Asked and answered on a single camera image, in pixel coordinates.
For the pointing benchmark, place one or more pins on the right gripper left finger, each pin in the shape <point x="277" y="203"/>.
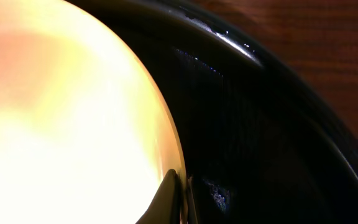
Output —
<point x="165" y="206"/>

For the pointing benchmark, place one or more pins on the black round tray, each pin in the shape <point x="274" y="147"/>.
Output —
<point x="260" y="145"/>

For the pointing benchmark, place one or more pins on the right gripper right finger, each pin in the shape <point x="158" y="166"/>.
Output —
<point x="192" y="211"/>

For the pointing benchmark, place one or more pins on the yellow plate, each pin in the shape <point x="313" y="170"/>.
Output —
<point x="85" y="134"/>

